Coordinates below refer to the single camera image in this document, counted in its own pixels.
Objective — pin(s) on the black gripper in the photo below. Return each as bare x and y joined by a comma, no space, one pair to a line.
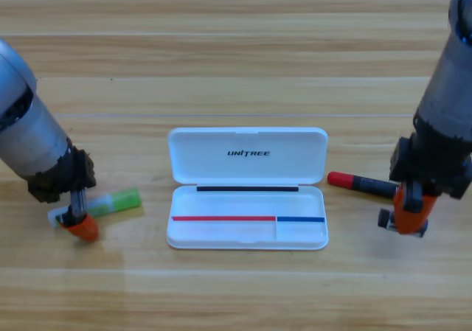
431,169
70,172

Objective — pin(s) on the black eraser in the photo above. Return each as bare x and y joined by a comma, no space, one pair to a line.
384,218

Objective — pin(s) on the green white glue stick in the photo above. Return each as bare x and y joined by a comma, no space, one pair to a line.
118,200

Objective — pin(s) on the red black marker pen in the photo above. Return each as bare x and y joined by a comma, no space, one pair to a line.
354,181

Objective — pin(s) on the white Unitree pencil case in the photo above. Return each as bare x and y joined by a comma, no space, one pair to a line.
247,205

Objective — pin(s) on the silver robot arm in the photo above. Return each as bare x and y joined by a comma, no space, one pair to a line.
446,80
33,135

